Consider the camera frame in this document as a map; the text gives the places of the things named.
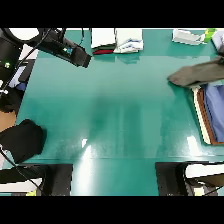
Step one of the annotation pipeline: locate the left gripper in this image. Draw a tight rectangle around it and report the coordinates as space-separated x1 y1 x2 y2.
69 45 93 69

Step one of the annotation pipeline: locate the grey-brown garment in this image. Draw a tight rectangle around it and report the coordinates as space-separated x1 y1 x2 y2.
167 55 224 89

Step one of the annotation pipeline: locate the red garment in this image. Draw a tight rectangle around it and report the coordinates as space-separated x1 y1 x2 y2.
92 47 116 56

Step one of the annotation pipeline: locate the white folded garment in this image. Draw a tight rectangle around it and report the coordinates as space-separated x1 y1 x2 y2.
91 28 117 50

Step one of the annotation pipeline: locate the white garment with blue print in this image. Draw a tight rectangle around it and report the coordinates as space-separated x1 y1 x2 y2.
113 28 145 55

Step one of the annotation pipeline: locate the heap of clothes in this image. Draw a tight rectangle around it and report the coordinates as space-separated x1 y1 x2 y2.
0 59 36 114

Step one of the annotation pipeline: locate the cream garment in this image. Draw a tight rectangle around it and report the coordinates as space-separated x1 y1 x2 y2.
191 85 212 145

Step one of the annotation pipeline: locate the pale blue garment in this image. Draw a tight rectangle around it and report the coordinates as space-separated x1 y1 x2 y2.
211 29 224 52

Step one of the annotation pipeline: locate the black cable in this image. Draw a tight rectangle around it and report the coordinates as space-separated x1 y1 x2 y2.
0 143 46 197

